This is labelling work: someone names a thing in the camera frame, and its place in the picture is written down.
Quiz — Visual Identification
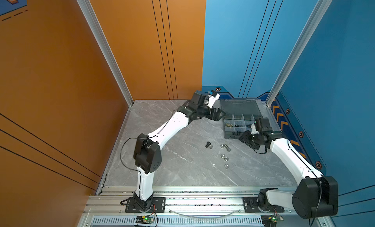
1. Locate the silver bolt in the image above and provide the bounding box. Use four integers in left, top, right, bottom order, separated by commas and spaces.
225, 144, 231, 152

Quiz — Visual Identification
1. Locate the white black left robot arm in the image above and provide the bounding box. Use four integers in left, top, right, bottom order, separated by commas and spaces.
133, 90, 226, 212

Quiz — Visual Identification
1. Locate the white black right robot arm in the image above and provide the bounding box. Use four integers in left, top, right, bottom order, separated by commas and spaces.
239, 118, 338, 219

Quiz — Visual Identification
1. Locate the grey plastic organizer box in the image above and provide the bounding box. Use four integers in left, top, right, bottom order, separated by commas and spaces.
221, 99, 262, 139

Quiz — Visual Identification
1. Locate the right green circuit board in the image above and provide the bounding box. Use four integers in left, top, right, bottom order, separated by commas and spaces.
263, 215, 284, 226

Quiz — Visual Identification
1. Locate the green circuit board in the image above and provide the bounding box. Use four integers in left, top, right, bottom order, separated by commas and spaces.
263, 215, 284, 226
135, 216, 155, 226

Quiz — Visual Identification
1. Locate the left green circuit board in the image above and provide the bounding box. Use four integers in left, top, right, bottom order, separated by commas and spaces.
135, 216, 155, 226

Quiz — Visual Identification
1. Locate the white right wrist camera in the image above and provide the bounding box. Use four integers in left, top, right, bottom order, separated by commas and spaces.
251, 124, 258, 135

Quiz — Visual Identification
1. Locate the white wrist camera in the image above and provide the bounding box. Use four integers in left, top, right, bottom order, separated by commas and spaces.
207, 90, 220, 109
251, 124, 258, 135

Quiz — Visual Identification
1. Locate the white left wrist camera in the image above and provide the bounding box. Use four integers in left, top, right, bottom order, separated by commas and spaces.
207, 90, 220, 109

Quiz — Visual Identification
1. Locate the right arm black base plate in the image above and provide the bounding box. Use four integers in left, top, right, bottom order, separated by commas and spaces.
242, 196, 285, 213

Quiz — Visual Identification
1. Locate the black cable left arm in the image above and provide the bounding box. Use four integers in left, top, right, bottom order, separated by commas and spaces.
120, 136, 147, 170

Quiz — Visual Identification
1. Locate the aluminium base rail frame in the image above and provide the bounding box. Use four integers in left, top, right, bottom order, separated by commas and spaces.
77, 184, 335, 227

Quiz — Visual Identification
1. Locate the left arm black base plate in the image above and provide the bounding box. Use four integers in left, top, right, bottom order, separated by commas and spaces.
125, 196, 166, 213

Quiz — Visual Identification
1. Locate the aluminium left corner post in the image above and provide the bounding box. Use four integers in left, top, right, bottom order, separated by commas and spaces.
76, 0, 134, 107

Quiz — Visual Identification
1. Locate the aluminium corner post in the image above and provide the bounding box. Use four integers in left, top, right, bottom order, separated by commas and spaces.
265, 0, 333, 107
76, 0, 134, 107

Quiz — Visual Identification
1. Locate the aluminium right corner post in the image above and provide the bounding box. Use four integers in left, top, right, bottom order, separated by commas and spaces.
265, 0, 333, 107

